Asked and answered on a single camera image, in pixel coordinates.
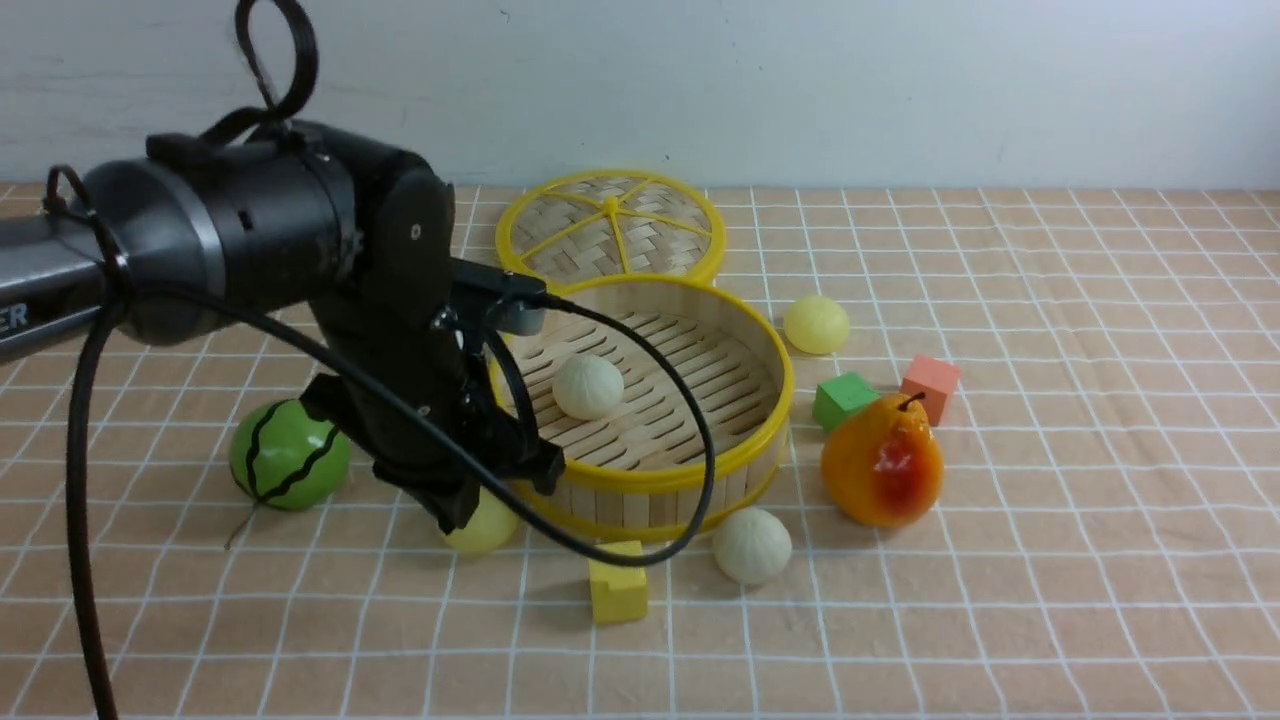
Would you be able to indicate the orange toy pear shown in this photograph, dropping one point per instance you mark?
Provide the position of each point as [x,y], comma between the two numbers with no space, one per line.
[883,468]

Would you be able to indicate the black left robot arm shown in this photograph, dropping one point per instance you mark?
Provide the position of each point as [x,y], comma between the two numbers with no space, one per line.
[356,229]

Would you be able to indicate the orange checkered tablecloth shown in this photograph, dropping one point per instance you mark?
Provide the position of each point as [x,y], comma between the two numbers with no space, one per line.
[1104,545]

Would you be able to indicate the green toy watermelon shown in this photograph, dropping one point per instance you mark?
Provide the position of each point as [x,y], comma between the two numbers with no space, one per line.
[283,457]

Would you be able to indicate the yellow foam block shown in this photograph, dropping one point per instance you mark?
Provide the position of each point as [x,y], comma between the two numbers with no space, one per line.
[618,594]

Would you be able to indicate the green foam cube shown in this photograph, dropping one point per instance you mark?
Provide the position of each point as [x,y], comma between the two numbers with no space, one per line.
[841,397]

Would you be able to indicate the bamboo steamer tray yellow rim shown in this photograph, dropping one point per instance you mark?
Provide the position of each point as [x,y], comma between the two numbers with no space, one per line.
[637,475]

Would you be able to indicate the white steamed bun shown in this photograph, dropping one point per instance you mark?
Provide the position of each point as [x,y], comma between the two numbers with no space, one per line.
[752,546]
[588,387]

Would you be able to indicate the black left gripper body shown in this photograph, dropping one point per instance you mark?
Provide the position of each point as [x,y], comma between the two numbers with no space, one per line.
[425,325]

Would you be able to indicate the bamboo steamer lid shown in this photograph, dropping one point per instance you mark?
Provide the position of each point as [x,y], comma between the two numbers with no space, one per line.
[594,224]

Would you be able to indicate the yellow steamed bun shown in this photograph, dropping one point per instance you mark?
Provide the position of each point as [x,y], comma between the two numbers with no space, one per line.
[491,526]
[816,325]

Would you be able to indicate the orange foam cube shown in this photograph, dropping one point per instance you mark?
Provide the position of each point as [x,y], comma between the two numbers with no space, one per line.
[935,379]

